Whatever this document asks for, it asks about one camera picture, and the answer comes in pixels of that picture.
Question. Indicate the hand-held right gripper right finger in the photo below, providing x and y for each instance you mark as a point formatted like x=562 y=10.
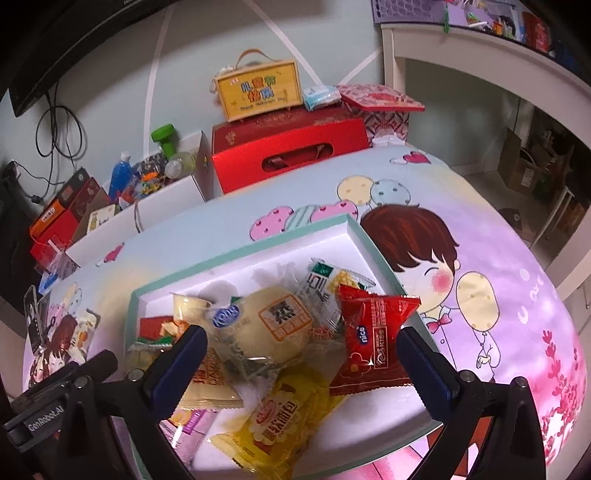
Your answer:
x=422 y=369

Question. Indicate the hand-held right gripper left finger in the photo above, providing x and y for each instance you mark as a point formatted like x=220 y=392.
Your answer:
x=182 y=369

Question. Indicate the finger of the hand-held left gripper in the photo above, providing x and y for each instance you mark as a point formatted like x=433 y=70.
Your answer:
x=99 y=364

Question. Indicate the beige snack packet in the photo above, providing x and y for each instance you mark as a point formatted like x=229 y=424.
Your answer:
x=207 y=383

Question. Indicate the white orange-print snack packet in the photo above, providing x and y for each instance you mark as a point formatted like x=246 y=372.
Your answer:
x=87 y=330

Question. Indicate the clear green-edged snack packet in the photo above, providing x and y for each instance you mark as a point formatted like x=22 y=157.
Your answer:
x=141 y=355

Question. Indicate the dark red snack packet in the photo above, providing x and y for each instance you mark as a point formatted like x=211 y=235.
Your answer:
x=154 y=327

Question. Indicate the bright red snack packet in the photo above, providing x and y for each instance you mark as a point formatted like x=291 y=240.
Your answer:
x=369 y=341

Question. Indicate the pink snack packet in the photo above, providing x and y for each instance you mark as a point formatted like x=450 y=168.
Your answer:
x=194 y=429

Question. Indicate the yellow jelly cup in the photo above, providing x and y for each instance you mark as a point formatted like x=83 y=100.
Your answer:
x=191 y=307

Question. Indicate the round steamed cake packet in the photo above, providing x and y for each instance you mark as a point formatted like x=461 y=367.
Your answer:
x=272 y=323

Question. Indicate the yellow bread packet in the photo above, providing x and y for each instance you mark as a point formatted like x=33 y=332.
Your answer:
x=277 y=420

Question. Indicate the teal-rimmed white cardboard tray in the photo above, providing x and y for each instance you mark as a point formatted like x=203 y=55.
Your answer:
x=258 y=263

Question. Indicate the white green-label snack packet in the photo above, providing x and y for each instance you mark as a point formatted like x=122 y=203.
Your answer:
x=323 y=281

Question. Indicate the black smartphone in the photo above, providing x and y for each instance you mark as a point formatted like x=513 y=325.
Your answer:
x=33 y=318

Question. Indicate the blue white pack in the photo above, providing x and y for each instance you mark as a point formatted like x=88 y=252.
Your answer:
x=47 y=282

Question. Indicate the clear plastic box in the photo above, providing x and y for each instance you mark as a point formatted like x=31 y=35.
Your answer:
x=48 y=251

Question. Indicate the plain red box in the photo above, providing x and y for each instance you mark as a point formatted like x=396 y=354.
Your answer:
x=57 y=230

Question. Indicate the small cream carton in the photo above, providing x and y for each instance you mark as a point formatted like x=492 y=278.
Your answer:
x=101 y=215

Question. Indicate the white cardboard storage box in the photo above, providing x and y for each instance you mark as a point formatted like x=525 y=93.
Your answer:
x=180 y=198

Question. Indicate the dark brown box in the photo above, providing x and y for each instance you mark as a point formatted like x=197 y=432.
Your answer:
x=78 y=194

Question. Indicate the blue water bottle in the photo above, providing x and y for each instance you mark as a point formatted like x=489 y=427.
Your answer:
x=120 y=175

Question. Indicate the colourful toy bundle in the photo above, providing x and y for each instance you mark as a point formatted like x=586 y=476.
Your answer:
x=151 y=175

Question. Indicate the large red gift box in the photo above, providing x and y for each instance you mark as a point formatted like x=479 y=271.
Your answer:
x=240 y=170

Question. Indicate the green dumbbell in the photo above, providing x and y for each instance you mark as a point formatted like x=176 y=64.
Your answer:
x=162 y=138

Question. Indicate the red patterned paper box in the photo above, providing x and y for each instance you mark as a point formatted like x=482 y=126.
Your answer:
x=383 y=99

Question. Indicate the light blue tissue pack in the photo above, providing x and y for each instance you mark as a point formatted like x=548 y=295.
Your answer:
x=321 y=98

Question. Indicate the white shelf unit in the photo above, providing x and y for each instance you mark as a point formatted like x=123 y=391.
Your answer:
x=392 y=60

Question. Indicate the black monitor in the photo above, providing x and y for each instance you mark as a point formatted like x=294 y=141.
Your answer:
x=69 y=41

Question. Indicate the purple plastic basket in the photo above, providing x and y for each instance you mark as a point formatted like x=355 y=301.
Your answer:
x=401 y=9

